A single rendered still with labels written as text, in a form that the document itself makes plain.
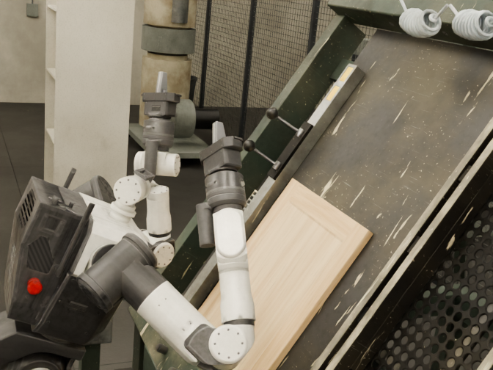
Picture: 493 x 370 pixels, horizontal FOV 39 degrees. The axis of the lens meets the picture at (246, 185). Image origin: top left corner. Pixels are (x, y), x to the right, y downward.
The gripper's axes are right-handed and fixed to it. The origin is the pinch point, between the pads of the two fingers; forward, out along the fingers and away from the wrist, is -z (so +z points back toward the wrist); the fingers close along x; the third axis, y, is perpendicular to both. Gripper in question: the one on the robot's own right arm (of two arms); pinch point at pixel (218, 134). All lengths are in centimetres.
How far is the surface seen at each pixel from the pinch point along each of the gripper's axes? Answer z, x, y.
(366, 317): 46, -17, 20
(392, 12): -41, -19, 53
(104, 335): 29, 89, 18
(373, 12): -47, -11, 55
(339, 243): 23.1, -0.3, 34.9
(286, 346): 46, 13, 25
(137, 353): 33, 95, 33
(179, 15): -360, 372, 279
